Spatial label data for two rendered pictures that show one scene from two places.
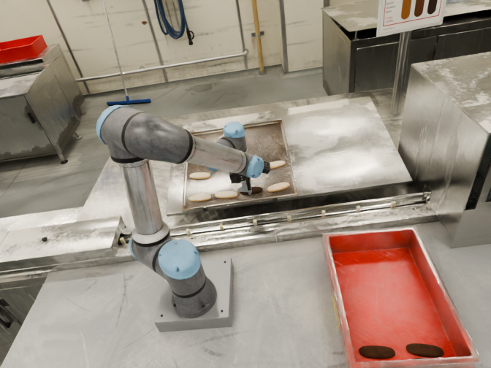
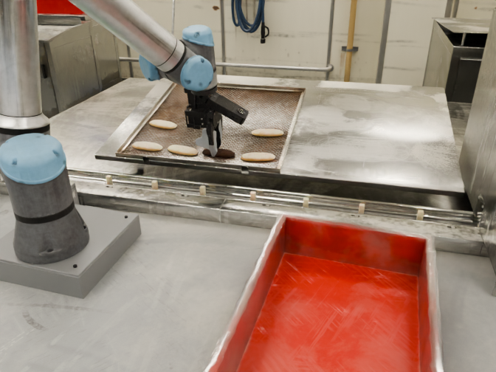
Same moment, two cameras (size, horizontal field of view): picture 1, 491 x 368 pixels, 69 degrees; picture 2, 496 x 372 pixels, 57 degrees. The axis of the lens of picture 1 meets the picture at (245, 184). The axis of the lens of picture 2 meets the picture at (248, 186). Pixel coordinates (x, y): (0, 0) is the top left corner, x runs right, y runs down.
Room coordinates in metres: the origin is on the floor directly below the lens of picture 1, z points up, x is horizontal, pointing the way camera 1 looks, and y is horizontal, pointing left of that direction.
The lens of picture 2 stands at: (-0.01, -0.33, 1.46)
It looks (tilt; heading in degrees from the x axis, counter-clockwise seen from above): 28 degrees down; 10
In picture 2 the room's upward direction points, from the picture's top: 1 degrees counter-clockwise
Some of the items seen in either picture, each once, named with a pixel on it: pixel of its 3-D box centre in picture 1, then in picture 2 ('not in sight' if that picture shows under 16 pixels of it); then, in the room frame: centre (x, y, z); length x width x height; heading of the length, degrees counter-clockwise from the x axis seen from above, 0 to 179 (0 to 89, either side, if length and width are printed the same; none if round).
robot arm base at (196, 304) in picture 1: (191, 288); (48, 223); (0.72, 0.24, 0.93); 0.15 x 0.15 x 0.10
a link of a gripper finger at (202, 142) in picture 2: (244, 188); (205, 143); (1.16, 0.01, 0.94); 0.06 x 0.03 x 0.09; 86
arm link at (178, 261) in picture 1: (180, 265); (35, 172); (0.73, 0.24, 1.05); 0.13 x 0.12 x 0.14; 45
